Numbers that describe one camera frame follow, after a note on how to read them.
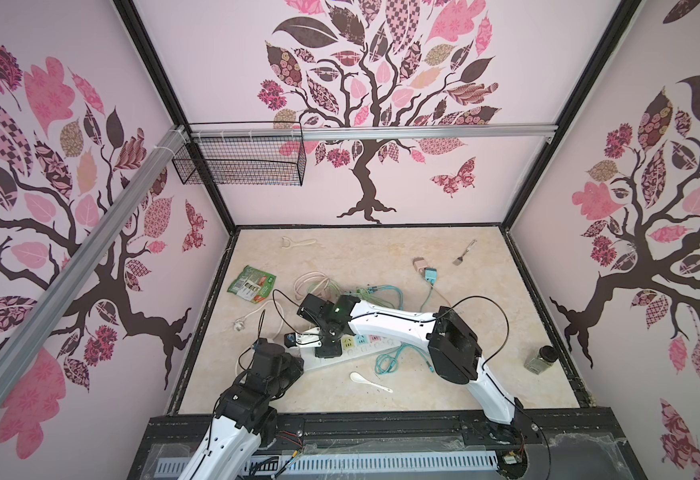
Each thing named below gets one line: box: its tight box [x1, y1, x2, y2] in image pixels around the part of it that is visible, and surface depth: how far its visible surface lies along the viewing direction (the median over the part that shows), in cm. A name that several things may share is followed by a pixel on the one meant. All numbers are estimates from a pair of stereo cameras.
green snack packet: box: [227, 265, 277, 304], surface depth 105 cm
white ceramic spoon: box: [349, 372, 393, 393], surface depth 83 cm
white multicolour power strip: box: [300, 334, 402, 372], surface depth 87 cm
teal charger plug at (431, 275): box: [424, 267, 438, 286], surface depth 106 cm
